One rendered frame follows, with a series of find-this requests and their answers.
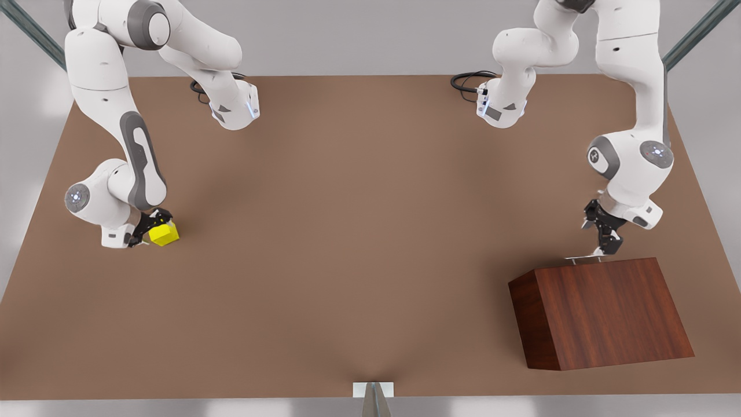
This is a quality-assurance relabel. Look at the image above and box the yellow cube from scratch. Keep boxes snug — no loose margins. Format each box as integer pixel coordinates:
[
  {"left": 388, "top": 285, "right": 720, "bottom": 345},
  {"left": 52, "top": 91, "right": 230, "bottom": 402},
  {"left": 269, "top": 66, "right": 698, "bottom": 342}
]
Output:
[{"left": 149, "top": 222, "right": 180, "bottom": 247}]

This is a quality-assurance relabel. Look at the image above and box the dark wooden drawer cabinet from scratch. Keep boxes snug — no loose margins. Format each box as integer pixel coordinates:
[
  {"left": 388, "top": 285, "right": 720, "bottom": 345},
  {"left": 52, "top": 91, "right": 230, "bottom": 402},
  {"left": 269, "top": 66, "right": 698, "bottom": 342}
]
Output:
[{"left": 508, "top": 257, "right": 695, "bottom": 371}]

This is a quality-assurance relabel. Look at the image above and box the black cable loop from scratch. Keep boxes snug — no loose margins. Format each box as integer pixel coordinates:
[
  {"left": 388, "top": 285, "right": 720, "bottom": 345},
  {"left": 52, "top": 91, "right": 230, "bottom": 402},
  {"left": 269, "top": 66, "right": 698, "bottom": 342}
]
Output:
[
  {"left": 450, "top": 71, "right": 500, "bottom": 104},
  {"left": 190, "top": 72, "right": 248, "bottom": 105}
]

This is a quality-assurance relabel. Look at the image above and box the silver frame post with foot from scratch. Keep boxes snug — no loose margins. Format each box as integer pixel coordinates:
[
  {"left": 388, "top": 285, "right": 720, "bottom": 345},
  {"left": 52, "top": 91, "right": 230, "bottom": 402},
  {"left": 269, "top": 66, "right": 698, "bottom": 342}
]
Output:
[{"left": 353, "top": 382, "right": 394, "bottom": 417}]

